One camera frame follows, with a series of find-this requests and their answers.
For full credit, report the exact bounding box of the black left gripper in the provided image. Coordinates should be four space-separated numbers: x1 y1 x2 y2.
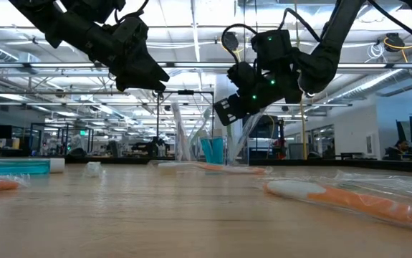
106 38 171 92

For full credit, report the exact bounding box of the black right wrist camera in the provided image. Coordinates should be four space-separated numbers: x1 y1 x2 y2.
251 29 293 71

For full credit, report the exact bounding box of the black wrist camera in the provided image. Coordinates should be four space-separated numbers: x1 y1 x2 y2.
251 29 293 71
111 14 150 51

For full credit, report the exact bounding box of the black cabinet machine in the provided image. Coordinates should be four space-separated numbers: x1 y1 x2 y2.
247 114 285 161

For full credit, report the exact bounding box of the clear acrylic container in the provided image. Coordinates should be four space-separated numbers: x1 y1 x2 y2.
172 128 244 166

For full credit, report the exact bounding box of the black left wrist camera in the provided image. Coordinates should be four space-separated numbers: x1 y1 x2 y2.
111 14 150 51

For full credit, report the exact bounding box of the white column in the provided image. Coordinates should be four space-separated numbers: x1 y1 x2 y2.
214 73 243 161

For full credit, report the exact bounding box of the person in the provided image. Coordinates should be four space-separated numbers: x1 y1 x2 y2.
383 139 412 161

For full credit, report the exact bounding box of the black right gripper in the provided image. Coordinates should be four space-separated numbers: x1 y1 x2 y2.
213 60 303 127

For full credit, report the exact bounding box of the black cable reel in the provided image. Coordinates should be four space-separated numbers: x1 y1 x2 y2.
383 32 412 51
221 31 241 52

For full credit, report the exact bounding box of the yellow hanging cable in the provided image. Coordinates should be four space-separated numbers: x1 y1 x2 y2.
300 100 307 161

